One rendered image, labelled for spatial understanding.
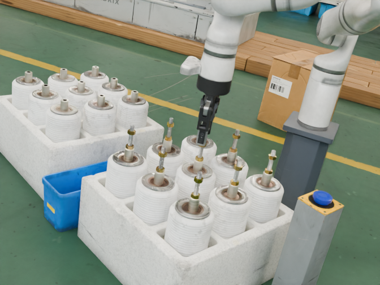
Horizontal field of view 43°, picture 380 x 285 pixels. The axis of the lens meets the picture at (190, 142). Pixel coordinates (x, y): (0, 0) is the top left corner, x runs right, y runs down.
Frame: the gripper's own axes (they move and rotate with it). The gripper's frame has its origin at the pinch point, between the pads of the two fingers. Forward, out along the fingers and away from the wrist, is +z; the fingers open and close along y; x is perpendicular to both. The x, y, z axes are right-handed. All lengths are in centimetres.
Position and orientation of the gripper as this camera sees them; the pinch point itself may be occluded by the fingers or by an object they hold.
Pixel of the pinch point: (203, 133)
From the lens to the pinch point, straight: 112.0
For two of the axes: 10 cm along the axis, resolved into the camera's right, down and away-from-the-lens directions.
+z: -1.6, 8.9, 4.3
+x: -9.7, -2.3, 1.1
